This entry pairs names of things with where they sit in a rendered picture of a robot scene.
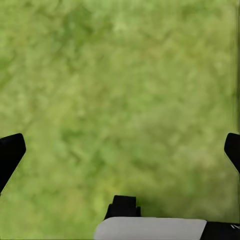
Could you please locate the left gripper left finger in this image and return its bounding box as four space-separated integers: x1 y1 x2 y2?
0 133 26 194

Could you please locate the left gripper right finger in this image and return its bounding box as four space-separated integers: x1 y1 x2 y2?
224 132 240 173

